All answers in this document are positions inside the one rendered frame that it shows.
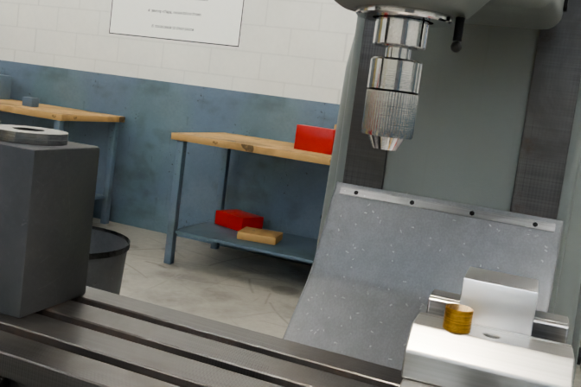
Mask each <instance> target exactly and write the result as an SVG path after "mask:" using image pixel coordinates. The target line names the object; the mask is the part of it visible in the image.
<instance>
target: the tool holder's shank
mask: <svg viewBox="0 0 581 387"><path fill-rule="evenodd" d="M381 46H382V47H383V48H386V54H385V57H393V58H401V59H408V60H410V59H411V55H412V51H417V49H416V48H409V47H403V46H395V45H381Z"/></svg>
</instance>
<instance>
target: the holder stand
mask: <svg viewBox="0 0 581 387"><path fill-rule="evenodd" d="M98 165H99V147H98V146H93V145H88V144H84V143H74V142H69V141H68V133H67V132H65V131H62V130H54V129H48V128H42V127H34V126H25V125H14V124H1V121H0V313H1V314H7V315H10V316H13V317H16V318H22V317H24V316H27V315H29V314H33V313H36V312H38V311H41V310H43V309H45V308H50V307H52V306H54V305H57V304H60V303H63V302H64V301H69V300H71V299H73V298H76V297H79V296H81V295H84V294H85V292H86V279H87V270H88V261H89V252H90V243H91V235H92V226H93V209H94V201H95V192H96V183H97V174H98Z"/></svg>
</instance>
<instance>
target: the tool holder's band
mask: <svg viewBox="0 0 581 387"><path fill-rule="evenodd" d="M423 66H424V65H423V63H422V62H420V61H416V60H408V59H401V58H393V57H385V56H374V57H373V58H372V59H371V62H370V67H382V68H391V69H398V70H405V71H411V72H416V73H422V72H423Z"/></svg>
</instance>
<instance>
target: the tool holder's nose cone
mask: <svg viewBox="0 0 581 387"><path fill-rule="evenodd" d="M368 136H369V139H370V142H371V144H372V146H373V148H375V149H384V150H392V151H397V150H398V148H399V146H400V145H401V144H402V142H404V140H405V139H399V138H391V137H385V136H374V135H368Z"/></svg>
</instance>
